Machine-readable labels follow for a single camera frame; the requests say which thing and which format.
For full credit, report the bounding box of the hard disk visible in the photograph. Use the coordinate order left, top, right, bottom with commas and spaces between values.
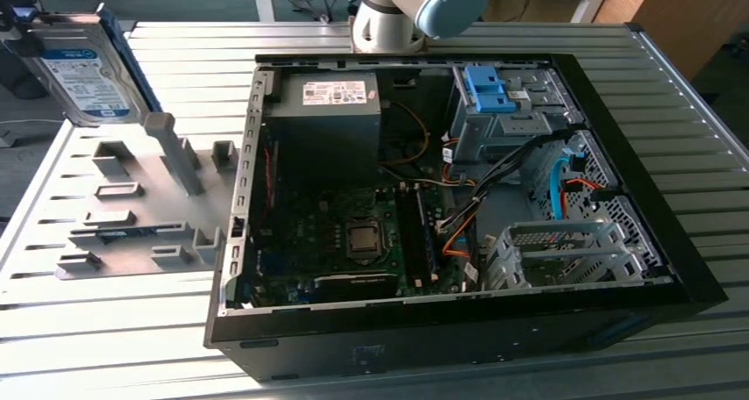
25, 4, 162, 127

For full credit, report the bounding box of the orange wire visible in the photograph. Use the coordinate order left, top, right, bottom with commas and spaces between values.
440, 224, 472, 259
557, 178, 620, 221

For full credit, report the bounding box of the silver disk bay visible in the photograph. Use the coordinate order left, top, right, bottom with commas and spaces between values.
481, 218, 650, 291

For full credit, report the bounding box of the black mesh waste bin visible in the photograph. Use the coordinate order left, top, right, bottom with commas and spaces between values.
0, 44, 51, 101

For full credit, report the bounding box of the grey parts rack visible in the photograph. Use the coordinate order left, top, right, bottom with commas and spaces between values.
54, 112, 241, 282

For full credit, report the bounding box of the grey power supply unit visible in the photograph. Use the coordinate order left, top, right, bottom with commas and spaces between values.
269, 69, 384, 173

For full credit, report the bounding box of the green motherboard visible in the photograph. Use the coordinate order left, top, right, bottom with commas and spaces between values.
250, 184, 469, 307

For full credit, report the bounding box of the CPU socket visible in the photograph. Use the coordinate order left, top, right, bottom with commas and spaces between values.
340, 215, 391, 265

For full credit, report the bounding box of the silver CPU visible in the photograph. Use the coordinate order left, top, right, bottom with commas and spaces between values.
347, 225, 380, 251

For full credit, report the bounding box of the blue plastic drive latch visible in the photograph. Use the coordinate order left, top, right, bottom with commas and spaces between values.
464, 66, 519, 114

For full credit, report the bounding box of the black graphics card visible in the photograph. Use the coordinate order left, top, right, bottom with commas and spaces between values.
312, 272, 399, 300

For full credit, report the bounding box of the black RAM stick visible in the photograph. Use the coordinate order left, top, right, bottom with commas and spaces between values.
412, 182, 440, 282

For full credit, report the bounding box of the metal optical drive cage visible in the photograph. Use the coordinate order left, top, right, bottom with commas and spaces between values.
449, 64, 586, 164

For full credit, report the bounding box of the black PC case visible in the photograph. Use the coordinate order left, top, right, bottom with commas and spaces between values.
202, 53, 728, 382

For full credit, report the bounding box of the thin yellow wire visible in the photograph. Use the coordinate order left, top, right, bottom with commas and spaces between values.
377, 101, 432, 169

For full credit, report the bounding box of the black cable bundle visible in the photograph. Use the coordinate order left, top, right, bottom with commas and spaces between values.
435, 130, 572, 234

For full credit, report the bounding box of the blue flat wire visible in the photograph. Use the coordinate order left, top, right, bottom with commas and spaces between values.
548, 147, 586, 221

